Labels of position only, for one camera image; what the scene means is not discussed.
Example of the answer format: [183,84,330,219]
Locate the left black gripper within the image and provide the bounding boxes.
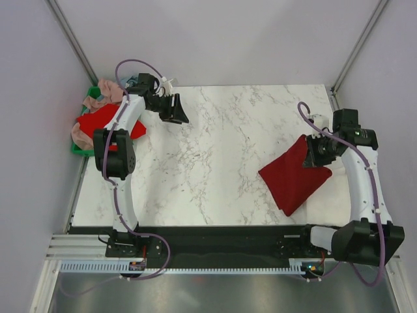
[147,94,189,125]

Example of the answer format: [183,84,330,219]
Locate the dark red t shirt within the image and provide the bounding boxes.
[259,134,332,216]

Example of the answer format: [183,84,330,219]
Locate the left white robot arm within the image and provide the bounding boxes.
[93,73,189,258]

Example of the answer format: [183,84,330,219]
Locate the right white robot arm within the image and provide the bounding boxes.
[298,102,405,266]

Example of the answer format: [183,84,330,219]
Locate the folded white t shirt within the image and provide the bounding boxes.
[290,158,351,227]

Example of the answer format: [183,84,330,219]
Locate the blue grey t shirt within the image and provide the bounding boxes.
[120,76,137,89]

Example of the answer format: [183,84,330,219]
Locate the pink t shirt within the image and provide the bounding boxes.
[79,79,123,147]

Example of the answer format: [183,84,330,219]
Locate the bright red t shirt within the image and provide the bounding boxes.
[77,104,147,140]

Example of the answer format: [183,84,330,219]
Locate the green plastic basket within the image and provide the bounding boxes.
[71,86,101,157]

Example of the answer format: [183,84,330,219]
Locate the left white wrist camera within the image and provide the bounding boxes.
[158,76,177,97]

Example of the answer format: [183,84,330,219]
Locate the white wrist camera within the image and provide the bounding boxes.
[308,114,329,138]
[158,76,177,97]

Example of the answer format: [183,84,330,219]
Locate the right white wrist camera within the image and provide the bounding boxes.
[308,114,329,138]

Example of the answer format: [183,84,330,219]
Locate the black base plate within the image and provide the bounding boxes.
[69,224,346,269]

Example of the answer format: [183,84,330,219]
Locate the white slotted cable duct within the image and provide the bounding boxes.
[59,256,305,275]

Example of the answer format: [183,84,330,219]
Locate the left aluminium corner post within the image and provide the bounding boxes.
[45,0,98,85]

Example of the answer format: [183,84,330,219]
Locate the aluminium corner post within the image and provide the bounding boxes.
[329,0,390,97]
[45,0,98,85]

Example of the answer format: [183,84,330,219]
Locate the right aluminium corner post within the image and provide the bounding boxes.
[329,0,390,97]

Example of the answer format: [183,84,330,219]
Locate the aluminium frame rail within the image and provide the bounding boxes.
[46,235,107,260]

